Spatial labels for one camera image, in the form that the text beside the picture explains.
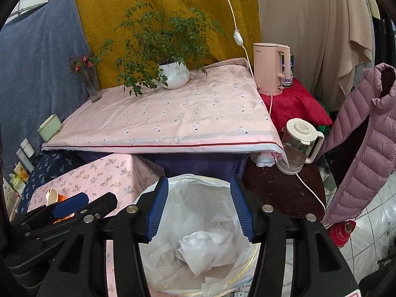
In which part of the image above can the orange plastic snack bag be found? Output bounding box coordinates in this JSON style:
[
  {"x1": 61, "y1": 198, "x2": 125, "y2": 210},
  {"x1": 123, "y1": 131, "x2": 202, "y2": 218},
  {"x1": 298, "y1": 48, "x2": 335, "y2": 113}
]
[{"x1": 52, "y1": 195, "x2": 74, "y2": 223}]

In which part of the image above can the white trash bag bin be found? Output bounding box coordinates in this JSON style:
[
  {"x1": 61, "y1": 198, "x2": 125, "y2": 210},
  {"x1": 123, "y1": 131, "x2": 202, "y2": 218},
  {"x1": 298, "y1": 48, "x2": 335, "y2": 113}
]
[{"x1": 140, "y1": 174, "x2": 259, "y2": 296}]

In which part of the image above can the navy leaf print cloth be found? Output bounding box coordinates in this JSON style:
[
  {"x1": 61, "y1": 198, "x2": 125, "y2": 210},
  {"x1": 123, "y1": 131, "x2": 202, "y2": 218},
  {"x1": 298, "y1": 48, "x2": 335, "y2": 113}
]
[{"x1": 17, "y1": 150, "x2": 85, "y2": 214}]

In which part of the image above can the white calendar card stand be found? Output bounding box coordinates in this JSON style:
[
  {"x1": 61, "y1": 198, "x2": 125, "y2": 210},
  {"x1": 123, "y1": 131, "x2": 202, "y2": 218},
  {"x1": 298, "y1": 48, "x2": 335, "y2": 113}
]
[{"x1": 3, "y1": 178, "x2": 21, "y2": 221}]

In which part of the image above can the green flower small box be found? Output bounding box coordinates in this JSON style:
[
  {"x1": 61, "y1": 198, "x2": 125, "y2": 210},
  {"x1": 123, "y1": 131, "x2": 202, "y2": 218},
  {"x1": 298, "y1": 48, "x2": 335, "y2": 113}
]
[{"x1": 9, "y1": 174, "x2": 25, "y2": 195}]

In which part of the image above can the orange flower small box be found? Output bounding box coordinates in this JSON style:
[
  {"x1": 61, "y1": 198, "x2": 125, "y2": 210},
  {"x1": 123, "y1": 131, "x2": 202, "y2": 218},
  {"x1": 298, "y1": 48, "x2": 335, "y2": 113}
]
[{"x1": 13, "y1": 162, "x2": 29, "y2": 183}]

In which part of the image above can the white cosmetic jar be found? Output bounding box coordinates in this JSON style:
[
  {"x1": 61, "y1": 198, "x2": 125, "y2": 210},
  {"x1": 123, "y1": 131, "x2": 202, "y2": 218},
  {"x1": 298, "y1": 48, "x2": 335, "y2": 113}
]
[{"x1": 20, "y1": 138, "x2": 35, "y2": 158}]

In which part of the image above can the mint green tissue box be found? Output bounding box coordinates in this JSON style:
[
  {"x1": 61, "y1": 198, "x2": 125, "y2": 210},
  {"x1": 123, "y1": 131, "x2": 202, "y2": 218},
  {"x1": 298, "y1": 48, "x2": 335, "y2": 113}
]
[{"x1": 38, "y1": 115, "x2": 62, "y2": 142}]

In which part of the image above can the red round object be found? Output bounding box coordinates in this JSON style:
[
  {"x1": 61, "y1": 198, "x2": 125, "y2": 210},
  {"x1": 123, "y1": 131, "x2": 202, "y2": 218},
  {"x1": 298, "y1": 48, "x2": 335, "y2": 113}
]
[{"x1": 327, "y1": 220, "x2": 356, "y2": 248}]

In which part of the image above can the glass kettle white lid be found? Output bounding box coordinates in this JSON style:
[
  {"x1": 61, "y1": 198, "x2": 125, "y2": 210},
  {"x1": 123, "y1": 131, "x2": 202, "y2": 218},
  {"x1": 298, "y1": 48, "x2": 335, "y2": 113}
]
[{"x1": 275, "y1": 118, "x2": 325, "y2": 175}]

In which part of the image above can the pink dotted tablecloth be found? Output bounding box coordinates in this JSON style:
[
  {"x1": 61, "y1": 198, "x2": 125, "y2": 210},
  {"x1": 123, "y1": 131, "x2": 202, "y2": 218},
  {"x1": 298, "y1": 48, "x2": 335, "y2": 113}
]
[{"x1": 42, "y1": 58, "x2": 285, "y2": 166}]

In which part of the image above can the blue hanging cloth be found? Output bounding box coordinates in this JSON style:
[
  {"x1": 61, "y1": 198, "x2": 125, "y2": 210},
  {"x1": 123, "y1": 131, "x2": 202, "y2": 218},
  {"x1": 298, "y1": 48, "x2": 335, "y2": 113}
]
[{"x1": 1, "y1": 0, "x2": 90, "y2": 174}]

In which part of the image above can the red cloth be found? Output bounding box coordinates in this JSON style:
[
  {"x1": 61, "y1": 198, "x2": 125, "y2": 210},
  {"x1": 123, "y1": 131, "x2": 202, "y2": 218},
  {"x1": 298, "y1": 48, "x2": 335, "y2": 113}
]
[{"x1": 261, "y1": 78, "x2": 333, "y2": 135}]

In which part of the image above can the mauve puffer jacket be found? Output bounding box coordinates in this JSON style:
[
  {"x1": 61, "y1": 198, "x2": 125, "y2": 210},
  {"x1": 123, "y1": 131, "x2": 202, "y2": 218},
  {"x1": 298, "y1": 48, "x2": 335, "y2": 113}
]
[{"x1": 319, "y1": 63, "x2": 395, "y2": 225}]

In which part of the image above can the glass vase with red flowers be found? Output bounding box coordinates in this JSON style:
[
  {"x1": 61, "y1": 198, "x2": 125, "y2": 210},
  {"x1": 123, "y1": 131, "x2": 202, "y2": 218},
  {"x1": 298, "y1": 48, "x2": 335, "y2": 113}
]
[{"x1": 71, "y1": 54, "x2": 101, "y2": 103}]

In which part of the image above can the green potted plant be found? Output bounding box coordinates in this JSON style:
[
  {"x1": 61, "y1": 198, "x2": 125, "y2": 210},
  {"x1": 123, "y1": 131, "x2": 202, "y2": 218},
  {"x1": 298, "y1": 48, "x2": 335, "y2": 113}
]
[{"x1": 115, "y1": 0, "x2": 224, "y2": 96}]

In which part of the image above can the mustard yellow curtain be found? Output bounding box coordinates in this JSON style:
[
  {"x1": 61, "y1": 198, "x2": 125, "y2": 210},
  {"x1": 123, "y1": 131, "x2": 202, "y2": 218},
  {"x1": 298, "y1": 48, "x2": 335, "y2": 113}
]
[{"x1": 72, "y1": 0, "x2": 263, "y2": 91}]

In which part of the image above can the beige curtain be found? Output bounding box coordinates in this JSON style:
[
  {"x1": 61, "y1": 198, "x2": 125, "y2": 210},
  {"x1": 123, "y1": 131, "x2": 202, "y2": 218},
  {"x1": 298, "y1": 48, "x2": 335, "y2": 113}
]
[{"x1": 257, "y1": 0, "x2": 375, "y2": 111}]

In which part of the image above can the white cable with switch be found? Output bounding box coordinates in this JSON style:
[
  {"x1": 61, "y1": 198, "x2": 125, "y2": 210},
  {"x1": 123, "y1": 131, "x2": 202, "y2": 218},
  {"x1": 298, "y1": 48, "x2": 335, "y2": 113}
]
[{"x1": 215, "y1": 0, "x2": 327, "y2": 213}]

